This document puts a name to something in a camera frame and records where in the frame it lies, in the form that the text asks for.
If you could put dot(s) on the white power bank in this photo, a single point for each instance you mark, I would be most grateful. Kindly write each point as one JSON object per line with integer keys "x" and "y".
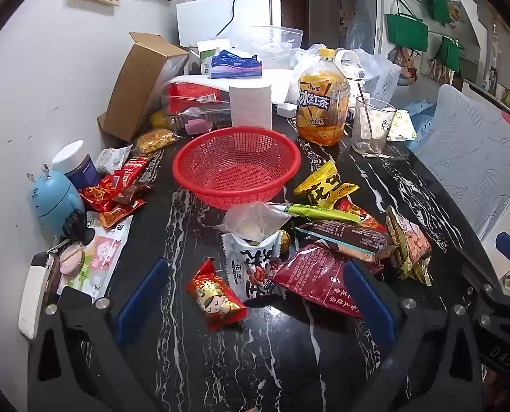
{"x": 31, "y": 296}

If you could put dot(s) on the brown door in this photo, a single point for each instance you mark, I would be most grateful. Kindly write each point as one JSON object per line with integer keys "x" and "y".
{"x": 295, "y": 17}

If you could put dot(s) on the yellow black snack packet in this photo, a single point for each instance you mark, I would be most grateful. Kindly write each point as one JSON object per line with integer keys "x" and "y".
{"x": 323, "y": 189}

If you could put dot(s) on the small white box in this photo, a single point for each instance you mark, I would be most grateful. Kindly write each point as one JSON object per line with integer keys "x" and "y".
{"x": 285, "y": 109}

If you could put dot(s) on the green yellow stick packet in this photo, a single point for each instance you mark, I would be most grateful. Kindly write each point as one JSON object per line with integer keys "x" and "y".
{"x": 323, "y": 213}

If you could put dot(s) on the white toilet paper roll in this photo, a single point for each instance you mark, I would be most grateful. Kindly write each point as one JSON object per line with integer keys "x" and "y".
{"x": 250, "y": 107}

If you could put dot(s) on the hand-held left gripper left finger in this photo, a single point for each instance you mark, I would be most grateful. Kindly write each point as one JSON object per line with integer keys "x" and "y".
{"x": 143, "y": 298}

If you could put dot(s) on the red plastic mesh basket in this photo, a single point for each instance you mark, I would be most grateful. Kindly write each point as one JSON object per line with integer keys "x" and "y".
{"x": 237, "y": 167}

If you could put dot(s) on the yellow smiley paper bag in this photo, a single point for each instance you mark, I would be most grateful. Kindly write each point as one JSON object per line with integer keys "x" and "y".
{"x": 403, "y": 126}

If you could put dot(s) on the clear glass cup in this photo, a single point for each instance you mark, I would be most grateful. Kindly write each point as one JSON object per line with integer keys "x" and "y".
{"x": 373, "y": 137}

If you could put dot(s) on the clear plastic container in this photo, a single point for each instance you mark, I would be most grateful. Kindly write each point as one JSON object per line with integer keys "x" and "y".
{"x": 190, "y": 98}

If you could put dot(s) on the pink round pad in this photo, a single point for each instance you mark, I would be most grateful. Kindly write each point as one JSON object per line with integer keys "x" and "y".
{"x": 72, "y": 257}

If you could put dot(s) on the red gold patterned packet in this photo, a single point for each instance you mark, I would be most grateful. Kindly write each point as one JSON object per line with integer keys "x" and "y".
{"x": 98, "y": 193}

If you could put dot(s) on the white jar with blue label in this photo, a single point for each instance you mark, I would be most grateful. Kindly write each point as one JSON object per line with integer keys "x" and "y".
{"x": 81, "y": 171}

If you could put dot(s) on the small clear plastic bag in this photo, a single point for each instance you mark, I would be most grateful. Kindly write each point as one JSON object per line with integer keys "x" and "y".
{"x": 250, "y": 219}

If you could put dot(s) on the white foam board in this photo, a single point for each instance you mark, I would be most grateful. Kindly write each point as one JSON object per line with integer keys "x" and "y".
{"x": 280, "y": 83}

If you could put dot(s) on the red strip snack packet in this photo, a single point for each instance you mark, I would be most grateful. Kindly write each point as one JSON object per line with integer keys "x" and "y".
{"x": 132, "y": 169}

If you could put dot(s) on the hanging clear plastic cover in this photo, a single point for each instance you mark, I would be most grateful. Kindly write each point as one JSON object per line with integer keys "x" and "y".
{"x": 360, "y": 30}

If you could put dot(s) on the metal spoon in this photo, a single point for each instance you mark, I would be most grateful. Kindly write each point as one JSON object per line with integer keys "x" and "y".
{"x": 363, "y": 107}

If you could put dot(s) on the brown cardboard box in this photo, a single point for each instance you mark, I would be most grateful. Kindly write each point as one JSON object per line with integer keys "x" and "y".
{"x": 143, "y": 81}

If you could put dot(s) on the black hair claw clip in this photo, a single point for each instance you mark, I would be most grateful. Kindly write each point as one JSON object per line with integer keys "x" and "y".
{"x": 76, "y": 225}

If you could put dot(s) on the white green milk carton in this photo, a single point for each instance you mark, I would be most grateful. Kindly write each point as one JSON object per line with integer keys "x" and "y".
{"x": 205, "y": 58}

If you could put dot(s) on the white leaf-pattern chair cover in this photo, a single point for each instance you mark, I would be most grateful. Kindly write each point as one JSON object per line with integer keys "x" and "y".
{"x": 473, "y": 154}

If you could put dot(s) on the white peanut packet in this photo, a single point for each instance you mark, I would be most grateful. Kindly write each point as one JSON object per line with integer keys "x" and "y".
{"x": 250, "y": 266}

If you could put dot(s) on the yellow gold snack packet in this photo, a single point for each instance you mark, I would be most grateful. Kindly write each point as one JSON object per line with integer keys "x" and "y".
{"x": 154, "y": 140}

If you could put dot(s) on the pink paper packet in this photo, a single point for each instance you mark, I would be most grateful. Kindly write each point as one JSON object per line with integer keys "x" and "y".
{"x": 197, "y": 126}

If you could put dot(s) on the blue robot-shaped toy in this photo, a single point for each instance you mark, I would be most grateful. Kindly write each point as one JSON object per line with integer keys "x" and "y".
{"x": 53, "y": 201}

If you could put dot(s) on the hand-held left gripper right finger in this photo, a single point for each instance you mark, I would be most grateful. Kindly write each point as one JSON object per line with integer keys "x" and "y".
{"x": 368, "y": 304}

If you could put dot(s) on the blue plastic bag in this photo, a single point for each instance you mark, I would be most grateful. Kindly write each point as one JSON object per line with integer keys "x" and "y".
{"x": 422, "y": 113}

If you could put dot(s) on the white crinkled packet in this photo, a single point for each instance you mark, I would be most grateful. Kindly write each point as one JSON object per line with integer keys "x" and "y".
{"x": 113, "y": 158}

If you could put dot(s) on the dark red snack packet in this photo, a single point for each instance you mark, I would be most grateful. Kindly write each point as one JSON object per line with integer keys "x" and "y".
{"x": 310, "y": 274}

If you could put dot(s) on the blue tissue pack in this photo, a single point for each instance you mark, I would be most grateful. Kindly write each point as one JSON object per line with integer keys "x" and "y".
{"x": 235, "y": 66}

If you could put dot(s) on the clear plastic shopping bag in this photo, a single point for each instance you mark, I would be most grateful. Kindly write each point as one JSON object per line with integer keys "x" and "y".
{"x": 383, "y": 77}

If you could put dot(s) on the yellow round object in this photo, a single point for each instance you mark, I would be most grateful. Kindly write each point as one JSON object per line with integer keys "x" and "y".
{"x": 158, "y": 120}

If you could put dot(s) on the clear zip bag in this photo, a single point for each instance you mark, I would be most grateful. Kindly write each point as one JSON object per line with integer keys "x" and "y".
{"x": 276, "y": 47}

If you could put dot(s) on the red gold candy packet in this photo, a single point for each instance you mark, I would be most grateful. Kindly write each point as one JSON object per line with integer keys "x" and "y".
{"x": 214, "y": 298}

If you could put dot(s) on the long brown snack packet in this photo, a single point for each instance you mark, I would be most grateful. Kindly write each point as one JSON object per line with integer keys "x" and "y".
{"x": 345, "y": 236}

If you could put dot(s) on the large green tote bag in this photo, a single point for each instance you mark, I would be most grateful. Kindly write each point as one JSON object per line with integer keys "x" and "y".
{"x": 407, "y": 30}

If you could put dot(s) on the iced tea bottle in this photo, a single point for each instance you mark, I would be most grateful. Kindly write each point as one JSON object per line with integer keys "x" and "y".
{"x": 321, "y": 103}

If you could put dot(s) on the colourful printed tote bag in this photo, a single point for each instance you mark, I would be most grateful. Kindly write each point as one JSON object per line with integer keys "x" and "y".
{"x": 405, "y": 64}

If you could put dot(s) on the wet wipes pack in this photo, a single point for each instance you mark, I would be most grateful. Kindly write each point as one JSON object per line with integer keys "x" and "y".
{"x": 104, "y": 253}

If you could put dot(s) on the dark brown small packet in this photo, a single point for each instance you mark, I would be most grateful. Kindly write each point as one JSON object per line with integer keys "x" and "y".
{"x": 132, "y": 191}

